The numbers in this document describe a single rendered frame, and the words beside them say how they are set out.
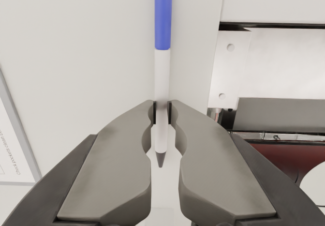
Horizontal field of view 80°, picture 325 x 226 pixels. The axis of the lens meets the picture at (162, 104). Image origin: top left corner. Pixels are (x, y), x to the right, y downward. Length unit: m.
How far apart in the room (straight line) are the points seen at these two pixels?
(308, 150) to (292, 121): 0.08
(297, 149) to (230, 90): 0.13
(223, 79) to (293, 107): 0.18
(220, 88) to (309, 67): 0.11
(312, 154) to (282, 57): 0.14
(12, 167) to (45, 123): 0.06
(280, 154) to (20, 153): 0.29
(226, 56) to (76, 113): 0.14
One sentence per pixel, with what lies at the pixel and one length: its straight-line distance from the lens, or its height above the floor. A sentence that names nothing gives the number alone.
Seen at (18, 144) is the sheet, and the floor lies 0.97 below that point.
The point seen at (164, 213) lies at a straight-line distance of 0.23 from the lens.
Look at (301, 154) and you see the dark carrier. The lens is 0.31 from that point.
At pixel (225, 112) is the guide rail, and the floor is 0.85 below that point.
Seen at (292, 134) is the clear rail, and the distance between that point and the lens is 0.29.
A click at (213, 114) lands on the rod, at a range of 0.24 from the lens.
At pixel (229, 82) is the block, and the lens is 0.21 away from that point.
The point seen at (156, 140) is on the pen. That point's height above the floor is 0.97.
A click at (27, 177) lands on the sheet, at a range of 0.23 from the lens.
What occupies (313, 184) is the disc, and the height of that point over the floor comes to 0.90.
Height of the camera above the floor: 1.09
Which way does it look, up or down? 62 degrees down
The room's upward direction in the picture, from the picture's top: 177 degrees counter-clockwise
